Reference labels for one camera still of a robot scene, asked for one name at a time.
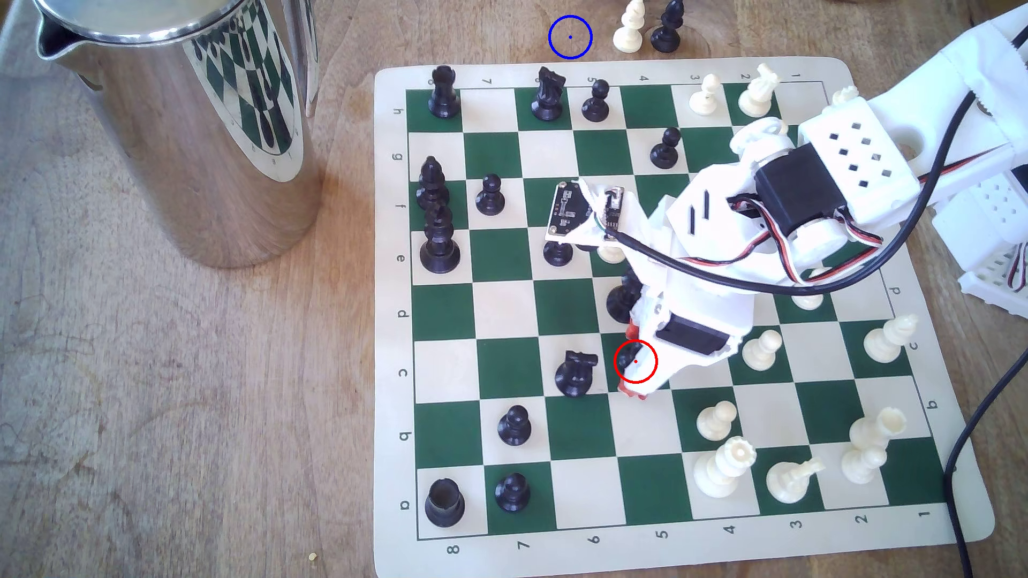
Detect black queen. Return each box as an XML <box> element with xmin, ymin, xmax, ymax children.
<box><xmin>419</xmin><ymin>201</ymin><xmax>463</xmax><ymax>276</ymax></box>

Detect black power cable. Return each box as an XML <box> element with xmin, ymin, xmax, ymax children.
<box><xmin>943</xmin><ymin>345</ymin><xmax>1028</xmax><ymax>578</ymax></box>

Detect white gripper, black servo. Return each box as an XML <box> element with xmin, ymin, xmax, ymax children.
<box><xmin>617</xmin><ymin>163</ymin><xmax>774</xmax><ymax>401</ymax></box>

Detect black bishop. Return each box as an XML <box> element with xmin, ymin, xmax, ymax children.
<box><xmin>415</xmin><ymin>156</ymin><xmax>451</xmax><ymax>211</ymax></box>

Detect small adapter circuit board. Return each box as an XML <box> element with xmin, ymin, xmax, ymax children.
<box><xmin>602</xmin><ymin>186</ymin><xmax>626</xmax><ymax>242</ymax></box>

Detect white knight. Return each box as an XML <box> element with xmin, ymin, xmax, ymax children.
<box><xmin>765</xmin><ymin>458</ymin><xmax>827</xmax><ymax>505</ymax></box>
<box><xmin>738</xmin><ymin>64</ymin><xmax>782</xmax><ymax>119</ymax></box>

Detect polished steel pitcher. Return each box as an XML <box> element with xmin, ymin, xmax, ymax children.
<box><xmin>32</xmin><ymin>0</ymin><xmax>326</xmax><ymax>270</ymax></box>

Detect black knight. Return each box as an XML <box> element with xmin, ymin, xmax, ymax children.
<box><xmin>530</xmin><ymin>66</ymin><xmax>568</xmax><ymax>123</ymax></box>
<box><xmin>555</xmin><ymin>350</ymin><xmax>599</xmax><ymax>399</ymax></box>

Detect red white black servo wires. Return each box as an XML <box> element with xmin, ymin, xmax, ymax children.
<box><xmin>727</xmin><ymin>193</ymin><xmax>885</xmax><ymax>284</ymax></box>

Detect green and cream chess mat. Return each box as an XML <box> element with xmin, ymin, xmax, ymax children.
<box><xmin>372</xmin><ymin>56</ymin><xmax>997</xmax><ymax>578</ymax></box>

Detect white queen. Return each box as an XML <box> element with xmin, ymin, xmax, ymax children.
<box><xmin>841</xmin><ymin>407</ymin><xmax>909</xmax><ymax>485</ymax></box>

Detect black chess piece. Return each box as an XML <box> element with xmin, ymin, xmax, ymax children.
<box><xmin>606</xmin><ymin>271</ymin><xmax>644</xmax><ymax>325</ymax></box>

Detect white king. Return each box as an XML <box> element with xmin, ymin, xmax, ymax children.
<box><xmin>693</xmin><ymin>436</ymin><xmax>757</xmax><ymax>499</ymax></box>

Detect white bishop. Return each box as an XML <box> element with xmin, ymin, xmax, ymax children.
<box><xmin>863</xmin><ymin>313</ymin><xmax>919</xmax><ymax>364</ymax></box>

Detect camera circuit board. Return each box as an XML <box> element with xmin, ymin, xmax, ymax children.
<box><xmin>546</xmin><ymin>180</ymin><xmax>596</xmax><ymax>241</ymax></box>

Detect black rook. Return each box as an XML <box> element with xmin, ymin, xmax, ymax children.
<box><xmin>427</xmin><ymin>66</ymin><xmax>463</xmax><ymax>120</ymax></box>
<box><xmin>424</xmin><ymin>478</ymin><xmax>467</xmax><ymax>528</ymax></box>

